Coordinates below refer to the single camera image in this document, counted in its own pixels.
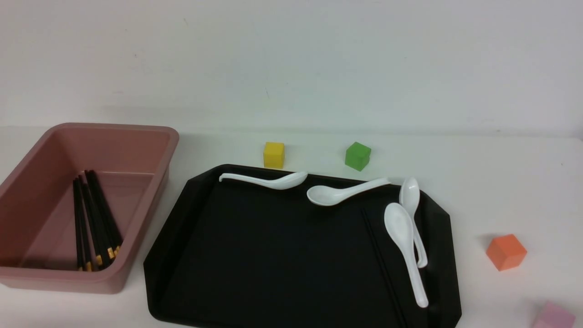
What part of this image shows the white spoon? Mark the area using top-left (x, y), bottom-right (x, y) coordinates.
top-left (307, 177), bottom-right (391, 207)
top-left (384, 203), bottom-right (429, 308)
top-left (219, 171), bottom-right (308, 190)
top-left (399, 177), bottom-right (428, 268)

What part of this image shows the white spoon far right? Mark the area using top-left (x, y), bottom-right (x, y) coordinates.
top-left (399, 177), bottom-right (428, 268)

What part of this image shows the pink plastic bin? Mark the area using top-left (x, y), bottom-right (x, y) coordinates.
top-left (0, 123), bottom-right (179, 293)

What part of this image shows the white spoon front right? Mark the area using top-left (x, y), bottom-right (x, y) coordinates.
top-left (384, 203), bottom-right (429, 308)

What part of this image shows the white spoon top left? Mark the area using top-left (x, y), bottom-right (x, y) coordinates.
top-left (219, 171), bottom-right (308, 190)

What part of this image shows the white spoon top middle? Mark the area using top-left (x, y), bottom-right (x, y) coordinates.
top-left (307, 177), bottom-right (391, 207)

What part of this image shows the yellow cube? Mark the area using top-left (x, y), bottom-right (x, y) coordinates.
top-left (263, 142), bottom-right (285, 169)

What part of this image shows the pink cube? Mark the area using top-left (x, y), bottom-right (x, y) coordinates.
top-left (532, 302), bottom-right (576, 328)

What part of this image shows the green cube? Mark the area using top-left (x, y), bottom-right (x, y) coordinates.
top-left (344, 142), bottom-right (372, 171)

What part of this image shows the black plastic tray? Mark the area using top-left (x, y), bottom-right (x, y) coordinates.
top-left (143, 164), bottom-right (462, 328)

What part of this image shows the orange cube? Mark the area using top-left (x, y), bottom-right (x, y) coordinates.
top-left (486, 233), bottom-right (527, 272)

